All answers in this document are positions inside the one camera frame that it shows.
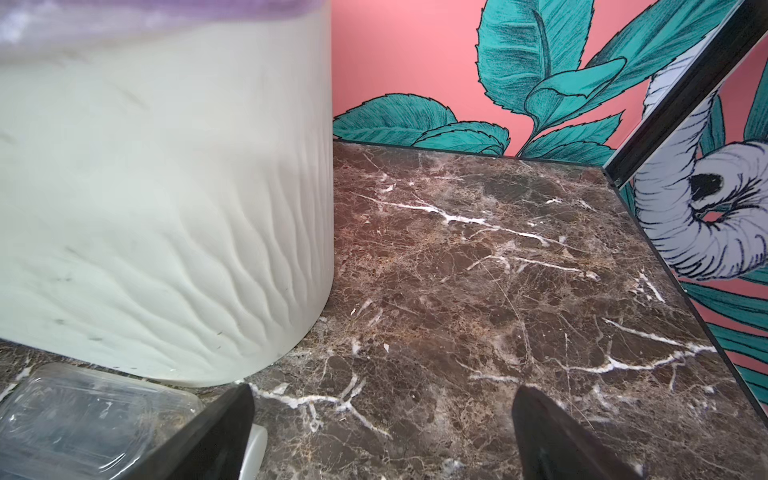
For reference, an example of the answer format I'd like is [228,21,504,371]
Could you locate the pink plastic bin liner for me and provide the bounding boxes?
[1,0,323,48]

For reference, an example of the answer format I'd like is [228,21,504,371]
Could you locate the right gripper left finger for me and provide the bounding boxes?
[123,384,255,480]

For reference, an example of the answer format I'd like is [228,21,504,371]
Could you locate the right black frame post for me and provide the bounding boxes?
[603,1,767,189]

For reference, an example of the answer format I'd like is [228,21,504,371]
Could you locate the clear bottle green band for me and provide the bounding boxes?
[0,362,269,480]

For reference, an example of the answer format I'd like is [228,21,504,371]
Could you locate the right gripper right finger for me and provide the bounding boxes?
[511,385,641,480]

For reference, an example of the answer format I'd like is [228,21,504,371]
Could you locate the white ribbed waste bin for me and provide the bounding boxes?
[1,1,334,386]

